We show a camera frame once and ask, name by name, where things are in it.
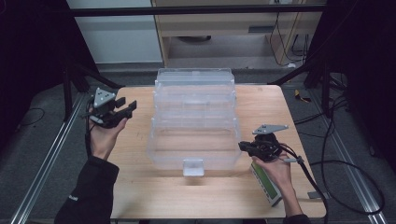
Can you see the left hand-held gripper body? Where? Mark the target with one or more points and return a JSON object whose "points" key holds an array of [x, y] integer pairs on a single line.
{"points": [[104, 113]]}

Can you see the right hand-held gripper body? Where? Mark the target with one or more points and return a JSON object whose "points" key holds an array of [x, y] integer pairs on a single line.
{"points": [[267, 147]]}

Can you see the green and white carton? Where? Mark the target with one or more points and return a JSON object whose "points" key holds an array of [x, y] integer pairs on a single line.
{"points": [[267, 188]]}

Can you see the clear plastic storage box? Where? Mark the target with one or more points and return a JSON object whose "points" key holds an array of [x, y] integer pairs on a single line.
{"points": [[194, 146]]}

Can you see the person's left hand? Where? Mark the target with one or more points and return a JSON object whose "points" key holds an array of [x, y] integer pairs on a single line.
{"points": [[104, 140]]}

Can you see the person's right hand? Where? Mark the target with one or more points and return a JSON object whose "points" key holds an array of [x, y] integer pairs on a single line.
{"points": [[278, 172]]}

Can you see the black metal stand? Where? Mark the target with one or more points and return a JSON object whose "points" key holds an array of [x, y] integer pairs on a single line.
{"points": [[67, 93], [325, 90]]}

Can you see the yellow and black floor tape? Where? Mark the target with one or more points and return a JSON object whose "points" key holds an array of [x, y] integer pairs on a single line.
{"points": [[301, 97]]}

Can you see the white cabinet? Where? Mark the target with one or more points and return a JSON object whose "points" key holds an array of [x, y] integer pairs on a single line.
{"points": [[118, 40]]}

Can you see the white plug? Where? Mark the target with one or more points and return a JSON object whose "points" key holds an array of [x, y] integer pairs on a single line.
{"points": [[291, 65]]}

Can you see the black curtain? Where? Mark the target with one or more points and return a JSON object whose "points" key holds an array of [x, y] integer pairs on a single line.
{"points": [[367, 62], [31, 46]]}

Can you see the black horizontal bar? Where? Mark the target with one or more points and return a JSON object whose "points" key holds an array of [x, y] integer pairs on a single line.
{"points": [[186, 11]]}

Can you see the light wooden desk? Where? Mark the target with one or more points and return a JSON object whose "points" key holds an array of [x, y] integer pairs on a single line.
{"points": [[224, 23]]}

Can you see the aluminium floor rail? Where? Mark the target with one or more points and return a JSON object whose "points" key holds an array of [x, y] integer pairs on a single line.
{"points": [[46, 161], [348, 168]]}

